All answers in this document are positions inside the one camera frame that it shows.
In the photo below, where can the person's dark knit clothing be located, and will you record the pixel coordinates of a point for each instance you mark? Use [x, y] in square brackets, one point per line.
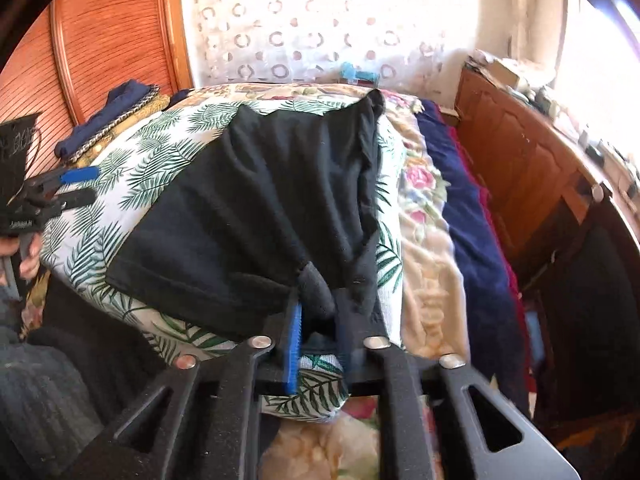
[40, 400]

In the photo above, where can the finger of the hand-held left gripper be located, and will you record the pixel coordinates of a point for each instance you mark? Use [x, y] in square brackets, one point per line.
[80, 175]
[75, 199]

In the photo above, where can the navy blanket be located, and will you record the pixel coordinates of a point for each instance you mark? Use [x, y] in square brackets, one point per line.
[475, 220]

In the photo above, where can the person's left hand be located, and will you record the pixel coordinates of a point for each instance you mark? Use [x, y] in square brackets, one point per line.
[31, 260]

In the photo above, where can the blue plastic object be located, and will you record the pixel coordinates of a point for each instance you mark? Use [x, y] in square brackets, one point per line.
[357, 74]

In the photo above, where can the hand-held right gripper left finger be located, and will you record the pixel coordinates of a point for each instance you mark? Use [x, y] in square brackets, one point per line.
[295, 345]

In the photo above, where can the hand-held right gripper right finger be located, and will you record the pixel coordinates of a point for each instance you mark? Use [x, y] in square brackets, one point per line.
[360, 360]

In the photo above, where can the floral blanket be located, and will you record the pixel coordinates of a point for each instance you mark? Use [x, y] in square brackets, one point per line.
[430, 270]

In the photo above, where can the wooden cabinet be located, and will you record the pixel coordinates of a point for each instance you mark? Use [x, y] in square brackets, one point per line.
[515, 150]

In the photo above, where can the black t-shirt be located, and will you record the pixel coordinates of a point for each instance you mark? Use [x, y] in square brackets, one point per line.
[250, 200]

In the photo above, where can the cardboard box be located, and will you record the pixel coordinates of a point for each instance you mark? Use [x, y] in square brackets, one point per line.
[505, 71]

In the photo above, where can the white patterned curtain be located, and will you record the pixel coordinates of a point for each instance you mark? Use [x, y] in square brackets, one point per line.
[300, 10]

